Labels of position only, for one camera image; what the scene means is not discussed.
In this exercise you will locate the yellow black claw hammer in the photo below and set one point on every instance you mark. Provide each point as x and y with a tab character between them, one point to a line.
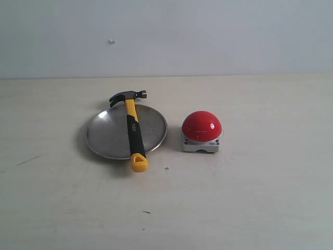
139	162

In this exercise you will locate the red dome push button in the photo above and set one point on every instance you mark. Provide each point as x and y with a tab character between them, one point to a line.
201	131

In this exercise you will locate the round steel plate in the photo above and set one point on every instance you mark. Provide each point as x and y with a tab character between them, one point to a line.
106	134

